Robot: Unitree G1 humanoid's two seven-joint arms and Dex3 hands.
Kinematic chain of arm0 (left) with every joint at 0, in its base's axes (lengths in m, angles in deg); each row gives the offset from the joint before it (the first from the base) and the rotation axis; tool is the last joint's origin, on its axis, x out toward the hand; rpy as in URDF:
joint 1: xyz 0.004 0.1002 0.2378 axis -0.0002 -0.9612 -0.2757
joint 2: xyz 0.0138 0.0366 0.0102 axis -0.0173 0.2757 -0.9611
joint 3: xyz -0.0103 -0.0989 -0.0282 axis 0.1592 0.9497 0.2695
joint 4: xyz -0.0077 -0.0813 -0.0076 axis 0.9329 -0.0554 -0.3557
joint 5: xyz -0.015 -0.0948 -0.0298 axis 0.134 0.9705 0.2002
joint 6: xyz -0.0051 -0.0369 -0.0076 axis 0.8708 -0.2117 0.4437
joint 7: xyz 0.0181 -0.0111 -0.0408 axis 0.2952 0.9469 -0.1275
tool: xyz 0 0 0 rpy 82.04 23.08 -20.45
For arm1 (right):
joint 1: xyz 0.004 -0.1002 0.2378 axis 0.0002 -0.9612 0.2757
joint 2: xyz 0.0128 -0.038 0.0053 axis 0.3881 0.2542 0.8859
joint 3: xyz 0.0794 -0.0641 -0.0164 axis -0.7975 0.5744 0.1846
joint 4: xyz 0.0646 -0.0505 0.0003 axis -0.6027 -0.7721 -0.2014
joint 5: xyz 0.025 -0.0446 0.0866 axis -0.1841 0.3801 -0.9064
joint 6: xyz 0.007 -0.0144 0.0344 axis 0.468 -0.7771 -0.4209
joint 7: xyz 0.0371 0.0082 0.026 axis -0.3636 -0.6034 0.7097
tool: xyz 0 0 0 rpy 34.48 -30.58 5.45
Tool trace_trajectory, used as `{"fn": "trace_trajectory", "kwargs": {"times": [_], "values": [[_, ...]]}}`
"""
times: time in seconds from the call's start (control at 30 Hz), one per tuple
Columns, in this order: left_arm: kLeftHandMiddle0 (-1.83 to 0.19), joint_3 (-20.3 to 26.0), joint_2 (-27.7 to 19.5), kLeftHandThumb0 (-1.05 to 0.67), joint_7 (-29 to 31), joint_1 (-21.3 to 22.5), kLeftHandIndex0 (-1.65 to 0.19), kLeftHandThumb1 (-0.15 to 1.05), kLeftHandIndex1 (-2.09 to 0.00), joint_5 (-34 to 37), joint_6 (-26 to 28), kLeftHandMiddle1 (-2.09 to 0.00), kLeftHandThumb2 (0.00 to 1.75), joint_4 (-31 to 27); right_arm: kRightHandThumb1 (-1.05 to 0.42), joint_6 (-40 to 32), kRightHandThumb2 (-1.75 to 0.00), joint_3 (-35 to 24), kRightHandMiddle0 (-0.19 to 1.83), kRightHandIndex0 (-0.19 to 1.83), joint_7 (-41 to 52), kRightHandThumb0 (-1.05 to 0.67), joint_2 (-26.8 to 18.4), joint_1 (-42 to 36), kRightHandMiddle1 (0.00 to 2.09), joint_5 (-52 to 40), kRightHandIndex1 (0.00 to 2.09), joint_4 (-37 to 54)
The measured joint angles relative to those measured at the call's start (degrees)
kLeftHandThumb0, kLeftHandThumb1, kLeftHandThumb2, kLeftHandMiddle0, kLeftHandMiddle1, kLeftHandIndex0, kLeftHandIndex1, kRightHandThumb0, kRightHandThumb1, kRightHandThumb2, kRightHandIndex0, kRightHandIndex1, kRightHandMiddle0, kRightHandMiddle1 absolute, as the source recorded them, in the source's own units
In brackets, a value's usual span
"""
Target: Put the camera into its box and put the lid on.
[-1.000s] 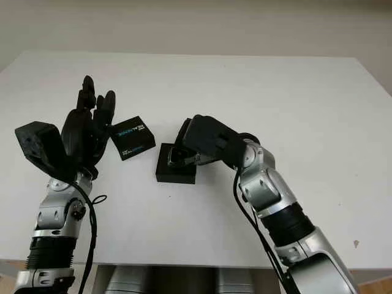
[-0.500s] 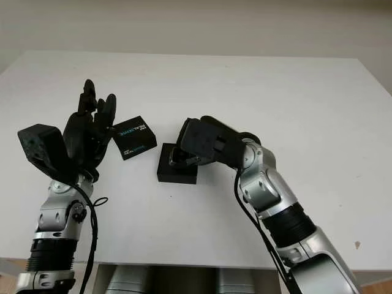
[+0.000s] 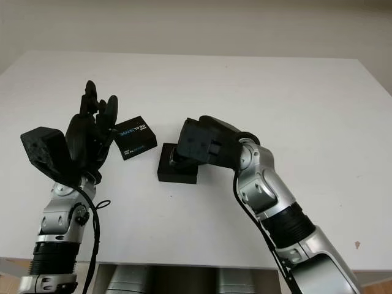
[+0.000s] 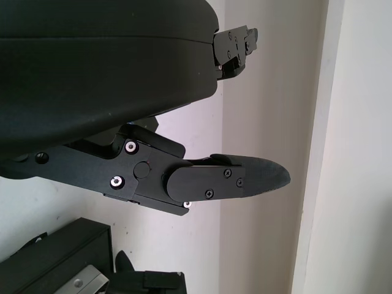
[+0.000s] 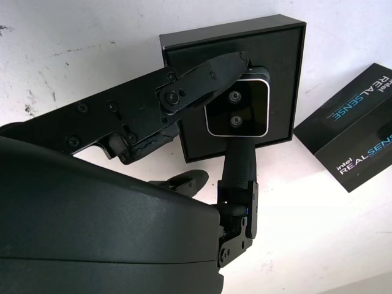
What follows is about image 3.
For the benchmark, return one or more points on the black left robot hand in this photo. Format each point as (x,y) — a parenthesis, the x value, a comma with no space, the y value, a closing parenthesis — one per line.
(81,144)

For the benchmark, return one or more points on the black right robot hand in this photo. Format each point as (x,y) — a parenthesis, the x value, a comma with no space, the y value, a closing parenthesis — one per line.
(228,147)

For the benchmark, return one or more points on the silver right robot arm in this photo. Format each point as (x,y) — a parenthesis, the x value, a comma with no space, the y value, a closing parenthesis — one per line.
(275,208)

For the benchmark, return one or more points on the black RealSense box lid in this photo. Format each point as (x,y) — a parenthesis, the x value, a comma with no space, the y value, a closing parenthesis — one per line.
(136,136)

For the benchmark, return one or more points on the grey robot torso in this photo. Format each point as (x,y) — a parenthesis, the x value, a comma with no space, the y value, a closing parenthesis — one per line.
(183,280)

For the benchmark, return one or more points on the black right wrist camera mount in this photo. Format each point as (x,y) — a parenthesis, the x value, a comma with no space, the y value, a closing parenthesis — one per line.
(196,141)

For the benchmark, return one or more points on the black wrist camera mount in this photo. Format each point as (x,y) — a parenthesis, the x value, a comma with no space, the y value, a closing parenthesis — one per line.
(43,150)
(196,141)

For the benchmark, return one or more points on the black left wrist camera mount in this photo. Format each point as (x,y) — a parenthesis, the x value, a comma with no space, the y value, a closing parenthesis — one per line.
(43,150)

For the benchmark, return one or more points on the black camera box base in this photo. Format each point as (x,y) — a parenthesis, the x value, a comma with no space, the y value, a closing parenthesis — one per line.
(176,176)

